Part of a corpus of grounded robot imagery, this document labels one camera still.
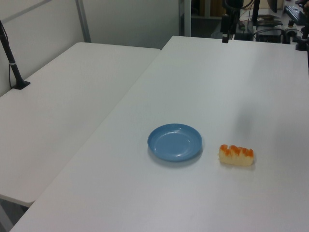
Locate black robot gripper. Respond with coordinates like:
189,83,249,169
221,14,230,44

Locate blue round plate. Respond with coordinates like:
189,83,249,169
147,123,203,162

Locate bread with orange glazed top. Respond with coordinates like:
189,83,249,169
218,144,255,167

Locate black monitor stand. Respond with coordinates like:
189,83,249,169
252,0,261,26

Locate black electronics box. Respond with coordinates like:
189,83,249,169
255,29,283,44

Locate black keyboard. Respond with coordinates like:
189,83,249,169
283,5,308,26

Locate white partition panel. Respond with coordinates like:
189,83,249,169
82,0,181,50

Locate white side table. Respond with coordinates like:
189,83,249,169
0,42,162,204

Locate black clamp camera mount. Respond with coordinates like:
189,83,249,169
295,26,309,52

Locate grey metal frame post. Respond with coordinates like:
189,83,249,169
75,0,92,44

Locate black camera stand pole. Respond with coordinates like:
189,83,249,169
0,20,31,90

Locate black cable on stand pole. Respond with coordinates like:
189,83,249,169
1,24,15,89

